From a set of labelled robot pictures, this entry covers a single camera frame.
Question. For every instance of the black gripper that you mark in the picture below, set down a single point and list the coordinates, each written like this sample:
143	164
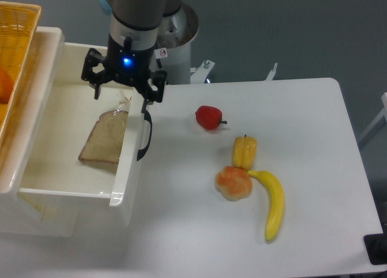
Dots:
124	65

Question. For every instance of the toast slice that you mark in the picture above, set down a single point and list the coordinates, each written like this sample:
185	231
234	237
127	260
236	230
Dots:
105	141

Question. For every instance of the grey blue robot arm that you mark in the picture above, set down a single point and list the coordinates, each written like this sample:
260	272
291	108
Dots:
132	40

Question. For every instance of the open white upper drawer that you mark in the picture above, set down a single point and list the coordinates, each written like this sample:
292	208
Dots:
53	171

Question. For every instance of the white drawer cabinet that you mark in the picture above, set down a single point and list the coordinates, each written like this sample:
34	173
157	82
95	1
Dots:
21	213

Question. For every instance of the red bell pepper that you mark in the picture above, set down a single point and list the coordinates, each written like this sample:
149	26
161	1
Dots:
209	117

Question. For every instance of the orange fruit in basket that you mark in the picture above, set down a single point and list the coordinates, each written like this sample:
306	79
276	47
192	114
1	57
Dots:
6	83

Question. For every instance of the yellow wicker basket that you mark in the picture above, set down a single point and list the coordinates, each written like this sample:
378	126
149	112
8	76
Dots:
18	25

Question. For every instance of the yellow bell pepper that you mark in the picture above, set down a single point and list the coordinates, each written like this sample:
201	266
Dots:
244	150

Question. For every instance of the orange bread roll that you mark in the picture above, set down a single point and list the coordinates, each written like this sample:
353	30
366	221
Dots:
233	183

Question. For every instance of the yellow banana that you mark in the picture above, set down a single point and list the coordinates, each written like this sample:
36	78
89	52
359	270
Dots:
276	201

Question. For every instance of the black device at table edge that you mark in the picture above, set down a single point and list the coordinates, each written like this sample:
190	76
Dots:
376	248

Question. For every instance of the black drawer handle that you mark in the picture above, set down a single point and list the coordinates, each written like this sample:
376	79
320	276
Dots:
147	118

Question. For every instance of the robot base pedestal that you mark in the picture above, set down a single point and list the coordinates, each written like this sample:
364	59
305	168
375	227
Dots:
173	47

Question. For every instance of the white table bracket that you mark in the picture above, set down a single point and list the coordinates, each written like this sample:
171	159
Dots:
272	73

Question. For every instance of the white frame at right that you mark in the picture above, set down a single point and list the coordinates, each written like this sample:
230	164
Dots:
374	127

